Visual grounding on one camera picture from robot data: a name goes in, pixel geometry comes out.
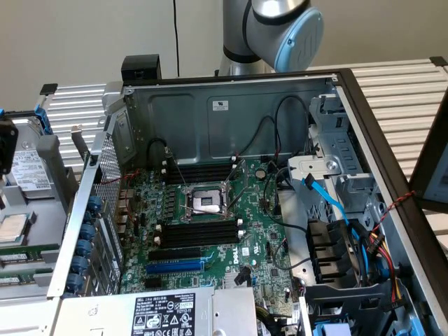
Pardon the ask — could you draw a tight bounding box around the grey metal disk bay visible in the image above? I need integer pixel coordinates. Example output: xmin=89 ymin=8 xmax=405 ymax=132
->
xmin=286 ymin=93 xmax=388 ymax=225

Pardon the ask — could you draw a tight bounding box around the grey parts rack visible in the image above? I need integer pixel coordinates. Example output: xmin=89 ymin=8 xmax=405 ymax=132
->
xmin=0 ymin=111 xmax=83 ymax=302

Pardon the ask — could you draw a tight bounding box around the black framed side panel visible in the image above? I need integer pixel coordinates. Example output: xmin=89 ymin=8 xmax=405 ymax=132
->
xmin=407 ymin=99 xmax=448 ymax=213

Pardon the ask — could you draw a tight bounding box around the silver CPU chip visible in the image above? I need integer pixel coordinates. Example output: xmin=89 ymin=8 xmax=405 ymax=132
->
xmin=0 ymin=212 xmax=30 ymax=244

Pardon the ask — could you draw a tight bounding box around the black wall cable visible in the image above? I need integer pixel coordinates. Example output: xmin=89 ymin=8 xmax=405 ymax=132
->
xmin=172 ymin=0 xmax=181 ymax=78

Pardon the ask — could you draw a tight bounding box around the blue SATA wire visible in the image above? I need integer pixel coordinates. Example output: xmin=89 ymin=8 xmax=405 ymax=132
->
xmin=301 ymin=174 xmax=374 ymax=270

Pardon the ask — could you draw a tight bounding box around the long black expansion slot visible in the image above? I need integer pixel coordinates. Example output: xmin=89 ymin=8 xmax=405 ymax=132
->
xmin=148 ymin=247 xmax=203 ymax=263

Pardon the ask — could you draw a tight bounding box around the silver power supply unit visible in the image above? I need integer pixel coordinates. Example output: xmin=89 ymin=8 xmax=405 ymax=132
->
xmin=52 ymin=286 xmax=260 ymax=336

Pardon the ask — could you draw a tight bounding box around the black plastic box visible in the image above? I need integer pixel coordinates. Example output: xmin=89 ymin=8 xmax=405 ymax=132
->
xmin=120 ymin=55 xmax=163 ymax=84

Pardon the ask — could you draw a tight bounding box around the blue plastic disk bracket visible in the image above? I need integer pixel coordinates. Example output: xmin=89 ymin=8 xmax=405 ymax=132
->
xmin=34 ymin=103 xmax=54 ymax=137

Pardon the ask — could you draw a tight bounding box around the silver Toshiba hard disk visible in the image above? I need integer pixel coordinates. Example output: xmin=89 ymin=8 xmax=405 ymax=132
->
xmin=6 ymin=117 xmax=57 ymax=202

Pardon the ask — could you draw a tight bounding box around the black sleeved power cable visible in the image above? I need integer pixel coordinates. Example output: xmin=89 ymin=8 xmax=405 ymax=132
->
xmin=255 ymin=304 xmax=295 ymax=336

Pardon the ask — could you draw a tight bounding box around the thin red wire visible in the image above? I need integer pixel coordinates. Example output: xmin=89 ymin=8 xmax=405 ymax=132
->
xmin=100 ymin=169 xmax=141 ymax=186

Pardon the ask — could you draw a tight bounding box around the thin metal locking lever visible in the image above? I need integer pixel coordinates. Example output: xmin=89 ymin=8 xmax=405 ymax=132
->
xmin=181 ymin=205 xmax=220 ymax=216
xmin=164 ymin=146 xmax=187 ymax=186

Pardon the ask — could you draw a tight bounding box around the dark grey plastic bracket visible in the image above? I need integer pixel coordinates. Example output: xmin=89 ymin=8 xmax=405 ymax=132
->
xmin=302 ymin=281 xmax=414 ymax=336

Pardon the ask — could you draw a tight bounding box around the small silver heatsink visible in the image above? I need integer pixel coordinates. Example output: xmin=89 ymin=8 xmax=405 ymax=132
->
xmin=223 ymin=272 xmax=253 ymax=289

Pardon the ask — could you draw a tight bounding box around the open black PC case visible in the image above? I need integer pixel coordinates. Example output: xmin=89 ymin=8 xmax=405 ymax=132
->
xmin=47 ymin=68 xmax=448 ymax=336

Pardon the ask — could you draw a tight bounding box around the metal socket cover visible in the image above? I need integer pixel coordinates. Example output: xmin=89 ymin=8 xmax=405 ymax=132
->
xmin=223 ymin=159 xmax=251 ymax=213

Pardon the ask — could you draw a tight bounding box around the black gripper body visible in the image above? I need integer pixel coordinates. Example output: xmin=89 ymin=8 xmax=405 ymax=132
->
xmin=0 ymin=117 xmax=20 ymax=176

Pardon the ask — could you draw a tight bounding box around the green Dell motherboard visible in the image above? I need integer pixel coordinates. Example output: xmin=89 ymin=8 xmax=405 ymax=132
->
xmin=120 ymin=159 xmax=302 ymax=316

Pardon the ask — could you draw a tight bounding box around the thin black wire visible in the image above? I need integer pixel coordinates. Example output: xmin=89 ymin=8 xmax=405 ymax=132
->
xmin=146 ymin=138 xmax=169 ymax=167
xmin=237 ymin=115 xmax=277 ymax=157
xmin=274 ymin=94 xmax=313 ymax=158

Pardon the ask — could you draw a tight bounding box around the red black twisted wire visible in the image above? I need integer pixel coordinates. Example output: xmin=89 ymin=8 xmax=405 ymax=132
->
xmin=370 ymin=190 xmax=418 ymax=239

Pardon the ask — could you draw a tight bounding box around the black cable connector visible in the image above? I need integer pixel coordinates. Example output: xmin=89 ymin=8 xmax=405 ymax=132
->
xmin=233 ymin=267 xmax=251 ymax=286

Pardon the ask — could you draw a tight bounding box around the CPU socket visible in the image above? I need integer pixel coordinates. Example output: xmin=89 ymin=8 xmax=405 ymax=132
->
xmin=179 ymin=183 xmax=232 ymax=223

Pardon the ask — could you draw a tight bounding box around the blue expansion slot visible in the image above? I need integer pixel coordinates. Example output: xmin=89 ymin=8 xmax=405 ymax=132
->
xmin=145 ymin=258 xmax=206 ymax=276

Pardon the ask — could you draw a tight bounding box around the red yellow black wire bundle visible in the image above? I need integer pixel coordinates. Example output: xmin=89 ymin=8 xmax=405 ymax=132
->
xmin=360 ymin=227 xmax=405 ymax=306

